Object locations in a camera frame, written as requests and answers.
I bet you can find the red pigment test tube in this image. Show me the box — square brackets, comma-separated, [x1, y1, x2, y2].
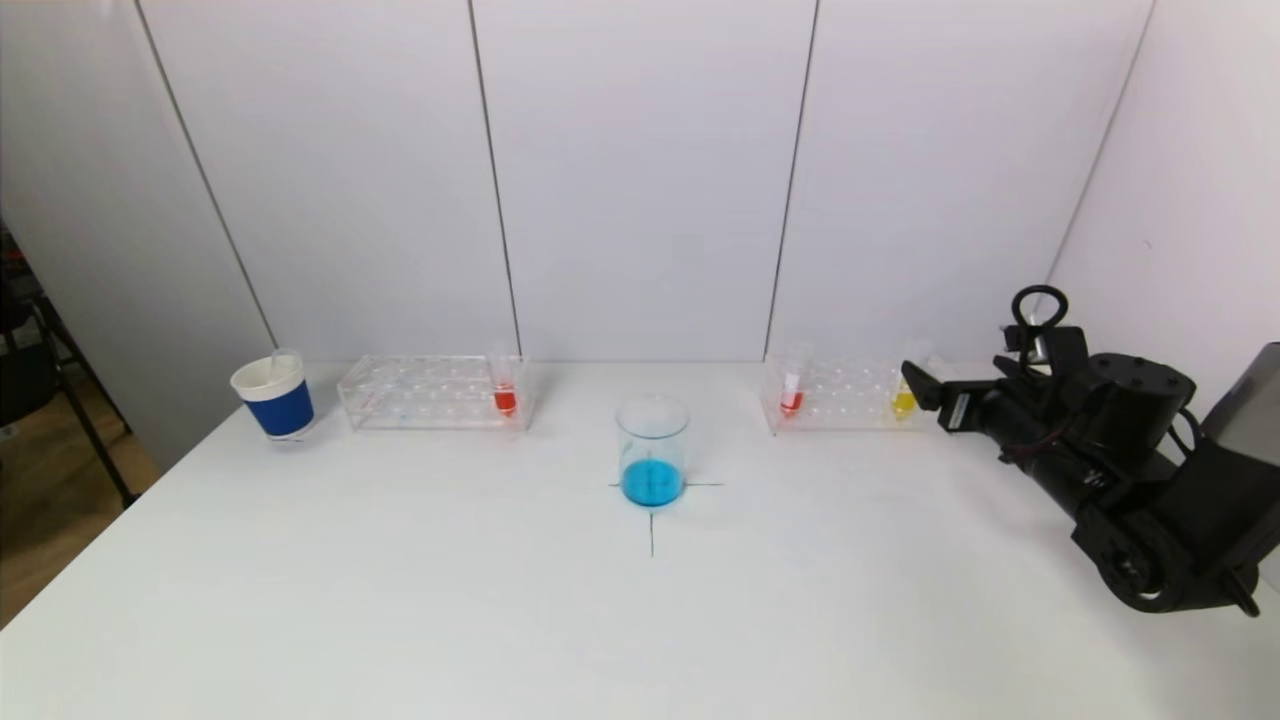
[486, 342, 521, 419]

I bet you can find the clear acrylic test tube rack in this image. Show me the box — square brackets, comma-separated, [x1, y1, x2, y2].
[338, 353, 533, 434]
[760, 353, 946, 437]

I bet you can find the yellow pigment test tube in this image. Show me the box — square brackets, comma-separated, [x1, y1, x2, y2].
[888, 338, 933, 421]

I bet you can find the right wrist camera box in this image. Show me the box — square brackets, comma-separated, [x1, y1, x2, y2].
[1003, 322, 1091, 379]

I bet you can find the clear glass beaker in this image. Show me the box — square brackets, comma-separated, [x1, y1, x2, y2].
[615, 394, 691, 508]

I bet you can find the black chair frame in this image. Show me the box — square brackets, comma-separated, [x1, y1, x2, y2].
[0, 215, 139, 511]

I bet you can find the blue white paper cup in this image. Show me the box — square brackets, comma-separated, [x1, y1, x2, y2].
[230, 356, 319, 443]

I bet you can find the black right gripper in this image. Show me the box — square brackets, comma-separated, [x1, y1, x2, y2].
[900, 359, 1063, 470]

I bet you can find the black right camera cable loop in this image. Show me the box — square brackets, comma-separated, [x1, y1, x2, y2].
[1010, 284, 1071, 336]

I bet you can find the red pigment tube white label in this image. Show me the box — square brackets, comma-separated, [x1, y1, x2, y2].
[778, 340, 813, 419]

